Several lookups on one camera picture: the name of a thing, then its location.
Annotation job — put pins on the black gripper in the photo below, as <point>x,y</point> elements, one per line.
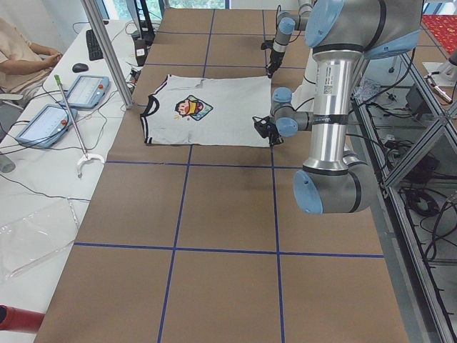
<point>273,135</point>
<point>274,57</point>

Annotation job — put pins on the aluminium side frame rack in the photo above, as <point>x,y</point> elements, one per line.
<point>406,126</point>

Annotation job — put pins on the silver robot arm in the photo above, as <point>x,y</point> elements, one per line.
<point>339,34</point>
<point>286,25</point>

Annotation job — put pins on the clear plastic bag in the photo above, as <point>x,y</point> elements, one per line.
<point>36,238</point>

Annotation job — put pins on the black power adapter box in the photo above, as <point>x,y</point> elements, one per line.
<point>141,52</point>

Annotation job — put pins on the blue teach pendant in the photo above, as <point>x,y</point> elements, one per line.
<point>87,91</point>
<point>46,128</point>

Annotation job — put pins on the grey cartoon print t-shirt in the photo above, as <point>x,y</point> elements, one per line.
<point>190,110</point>

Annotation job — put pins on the metal reacher grabber stick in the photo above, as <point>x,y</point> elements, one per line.
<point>87,156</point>

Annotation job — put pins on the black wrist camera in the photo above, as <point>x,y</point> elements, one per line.
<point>267,44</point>
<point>262,125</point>

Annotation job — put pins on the aluminium frame post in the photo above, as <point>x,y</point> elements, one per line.
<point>94,16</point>

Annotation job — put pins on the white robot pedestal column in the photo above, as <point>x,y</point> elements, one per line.
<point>303,96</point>

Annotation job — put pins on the seated person in pink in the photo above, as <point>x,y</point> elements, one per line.
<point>25,65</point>

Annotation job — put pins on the near blue teach pendant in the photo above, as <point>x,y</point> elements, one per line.
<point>46,128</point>

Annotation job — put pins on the far blue teach pendant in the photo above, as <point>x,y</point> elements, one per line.
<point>87,91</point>

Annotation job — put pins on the black computer mouse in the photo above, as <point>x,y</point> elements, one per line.
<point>80,67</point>

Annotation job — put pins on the black monitor stand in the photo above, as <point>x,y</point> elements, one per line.
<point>143,22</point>

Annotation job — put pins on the black keyboard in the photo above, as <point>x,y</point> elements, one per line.
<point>93,47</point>

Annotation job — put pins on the red cylinder object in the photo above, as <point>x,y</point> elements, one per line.
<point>20,320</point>

